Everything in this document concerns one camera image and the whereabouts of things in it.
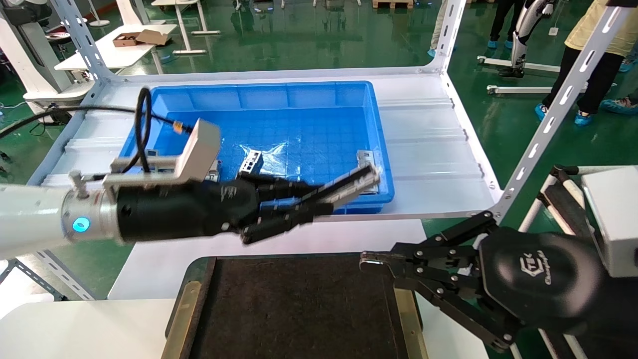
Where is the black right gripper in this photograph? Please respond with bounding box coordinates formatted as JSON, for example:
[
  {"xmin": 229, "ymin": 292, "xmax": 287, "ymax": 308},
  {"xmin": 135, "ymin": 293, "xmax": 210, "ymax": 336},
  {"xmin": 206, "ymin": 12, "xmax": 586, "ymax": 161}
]
[{"xmin": 359, "ymin": 210, "xmax": 638, "ymax": 352}]

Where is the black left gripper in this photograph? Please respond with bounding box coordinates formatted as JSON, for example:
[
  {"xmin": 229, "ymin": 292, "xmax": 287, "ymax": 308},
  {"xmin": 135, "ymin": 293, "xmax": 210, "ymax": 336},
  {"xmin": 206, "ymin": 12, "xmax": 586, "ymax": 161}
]
[{"xmin": 116, "ymin": 166, "xmax": 378, "ymax": 245}]

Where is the long grey metal part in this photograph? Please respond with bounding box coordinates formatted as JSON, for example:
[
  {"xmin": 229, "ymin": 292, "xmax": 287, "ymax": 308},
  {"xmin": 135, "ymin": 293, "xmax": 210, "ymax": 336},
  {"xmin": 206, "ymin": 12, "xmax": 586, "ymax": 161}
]
[{"xmin": 314, "ymin": 167, "xmax": 383, "ymax": 206}]

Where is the grey metal part with holes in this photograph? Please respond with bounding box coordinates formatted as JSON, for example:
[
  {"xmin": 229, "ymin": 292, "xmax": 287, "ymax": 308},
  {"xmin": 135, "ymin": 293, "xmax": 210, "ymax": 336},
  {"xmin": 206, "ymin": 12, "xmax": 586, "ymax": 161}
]
[{"xmin": 239, "ymin": 150, "xmax": 263, "ymax": 175}]

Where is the small grey metal part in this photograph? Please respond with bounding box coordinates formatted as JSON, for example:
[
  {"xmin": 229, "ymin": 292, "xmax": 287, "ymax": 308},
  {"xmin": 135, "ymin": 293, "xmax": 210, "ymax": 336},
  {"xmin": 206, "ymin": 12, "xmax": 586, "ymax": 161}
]
[{"xmin": 356, "ymin": 150, "xmax": 383, "ymax": 195}]

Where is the black foam-lined container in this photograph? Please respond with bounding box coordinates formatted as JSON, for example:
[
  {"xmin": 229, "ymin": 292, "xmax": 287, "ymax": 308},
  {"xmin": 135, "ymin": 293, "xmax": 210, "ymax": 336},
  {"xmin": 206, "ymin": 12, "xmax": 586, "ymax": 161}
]
[{"xmin": 162, "ymin": 254, "xmax": 429, "ymax": 359}]

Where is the large blue plastic bin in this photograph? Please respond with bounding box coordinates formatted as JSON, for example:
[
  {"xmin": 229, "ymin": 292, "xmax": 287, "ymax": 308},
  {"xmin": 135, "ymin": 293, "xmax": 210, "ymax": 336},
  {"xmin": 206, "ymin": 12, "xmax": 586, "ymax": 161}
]
[{"xmin": 120, "ymin": 81, "xmax": 395, "ymax": 215}]

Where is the white table with metal legs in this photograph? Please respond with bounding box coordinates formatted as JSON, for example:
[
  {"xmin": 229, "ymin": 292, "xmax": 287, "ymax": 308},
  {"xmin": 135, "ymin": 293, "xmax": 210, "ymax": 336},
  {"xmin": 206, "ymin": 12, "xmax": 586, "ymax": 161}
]
[{"xmin": 151, "ymin": 0, "xmax": 221, "ymax": 54}]

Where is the white wheeled robot stand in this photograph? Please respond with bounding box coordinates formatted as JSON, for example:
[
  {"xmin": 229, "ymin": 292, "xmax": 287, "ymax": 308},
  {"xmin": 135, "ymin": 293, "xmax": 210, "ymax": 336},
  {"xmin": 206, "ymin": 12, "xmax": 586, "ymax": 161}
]
[{"xmin": 478, "ymin": 55, "xmax": 619, "ymax": 95}]

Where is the brown cardboard box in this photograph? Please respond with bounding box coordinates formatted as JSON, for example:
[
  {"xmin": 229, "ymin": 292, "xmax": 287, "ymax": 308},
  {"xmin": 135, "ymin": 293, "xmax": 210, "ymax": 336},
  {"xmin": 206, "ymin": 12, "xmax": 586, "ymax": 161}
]
[{"xmin": 113, "ymin": 29, "xmax": 169, "ymax": 48}]

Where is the white table with cardboard box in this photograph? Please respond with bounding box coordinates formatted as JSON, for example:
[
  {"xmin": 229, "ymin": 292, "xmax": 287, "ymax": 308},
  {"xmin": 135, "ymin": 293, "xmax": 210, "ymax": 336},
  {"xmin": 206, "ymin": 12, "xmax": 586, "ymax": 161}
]
[{"xmin": 54, "ymin": 24, "xmax": 178, "ymax": 73}]

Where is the standing person yellow shirt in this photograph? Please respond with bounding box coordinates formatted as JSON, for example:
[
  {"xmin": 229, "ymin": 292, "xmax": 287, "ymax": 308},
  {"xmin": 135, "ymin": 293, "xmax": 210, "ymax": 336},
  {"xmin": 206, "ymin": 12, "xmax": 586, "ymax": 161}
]
[{"xmin": 536, "ymin": 0, "xmax": 638, "ymax": 126}]

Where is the white black robot leg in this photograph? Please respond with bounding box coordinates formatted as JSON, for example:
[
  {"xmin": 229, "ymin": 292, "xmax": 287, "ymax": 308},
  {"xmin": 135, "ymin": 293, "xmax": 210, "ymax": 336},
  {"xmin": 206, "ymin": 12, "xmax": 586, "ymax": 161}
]
[{"xmin": 498, "ymin": 0, "xmax": 556, "ymax": 78}]

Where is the white round floor stand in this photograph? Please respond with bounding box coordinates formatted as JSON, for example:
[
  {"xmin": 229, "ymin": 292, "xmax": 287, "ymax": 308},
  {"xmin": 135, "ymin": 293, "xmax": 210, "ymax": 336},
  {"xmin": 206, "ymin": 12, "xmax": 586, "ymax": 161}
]
[{"xmin": 89, "ymin": 0, "xmax": 111, "ymax": 28}]

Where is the person with blue shoe covers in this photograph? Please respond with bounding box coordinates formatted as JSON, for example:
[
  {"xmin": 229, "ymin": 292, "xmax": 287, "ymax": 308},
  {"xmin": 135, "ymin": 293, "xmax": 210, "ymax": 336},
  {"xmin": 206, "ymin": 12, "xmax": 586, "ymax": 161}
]
[{"xmin": 488, "ymin": 0, "xmax": 524, "ymax": 49}]

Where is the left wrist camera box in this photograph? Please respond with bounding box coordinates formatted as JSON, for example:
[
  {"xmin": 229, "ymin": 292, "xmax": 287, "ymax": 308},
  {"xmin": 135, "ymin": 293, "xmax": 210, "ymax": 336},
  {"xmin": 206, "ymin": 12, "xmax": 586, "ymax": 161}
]
[{"xmin": 175, "ymin": 118, "xmax": 222, "ymax": 183}]

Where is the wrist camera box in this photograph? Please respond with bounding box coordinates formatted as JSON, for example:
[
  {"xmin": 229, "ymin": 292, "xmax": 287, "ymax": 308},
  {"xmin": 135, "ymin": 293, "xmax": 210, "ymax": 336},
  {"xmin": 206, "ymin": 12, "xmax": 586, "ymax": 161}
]
[
  {"xmin": 581, "ymin": 166, "xmax": 638, "ymax": 278},
  {"xmin": 175, "ymin": 118, "xmax": 222, "ymax": 183}
]

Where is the black right camera bracket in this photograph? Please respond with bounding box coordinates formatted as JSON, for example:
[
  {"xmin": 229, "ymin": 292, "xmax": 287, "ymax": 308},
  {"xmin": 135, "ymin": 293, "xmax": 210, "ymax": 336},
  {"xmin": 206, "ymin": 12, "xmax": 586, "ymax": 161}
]
[{"xmin": 537, "ymin": 165, "xmax": 599, "ymax": 240}]

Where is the silver left camera bracket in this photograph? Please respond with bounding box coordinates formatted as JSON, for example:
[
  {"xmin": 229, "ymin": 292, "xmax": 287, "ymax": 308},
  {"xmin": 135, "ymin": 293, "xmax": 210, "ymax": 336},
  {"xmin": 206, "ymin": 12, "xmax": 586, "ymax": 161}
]
[{"xmin": 102, "ymin": 155, "xmax": 181, "ymax": 189}]

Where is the black camera cable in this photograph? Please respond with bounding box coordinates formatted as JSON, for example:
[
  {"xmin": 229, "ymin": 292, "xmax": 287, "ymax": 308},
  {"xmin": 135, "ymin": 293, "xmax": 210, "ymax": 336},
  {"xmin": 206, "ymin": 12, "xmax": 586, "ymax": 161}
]
[{"xmin": 0, "ymin": 87, "xmax": 194, "ymax": 173}]

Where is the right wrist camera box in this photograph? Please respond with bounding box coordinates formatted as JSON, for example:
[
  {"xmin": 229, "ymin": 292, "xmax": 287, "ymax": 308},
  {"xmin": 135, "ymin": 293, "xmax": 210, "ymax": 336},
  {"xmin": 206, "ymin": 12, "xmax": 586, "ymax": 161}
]
[{"xmin": 581, "ymin": 166, "xmax": 638, "ymax": 278}]

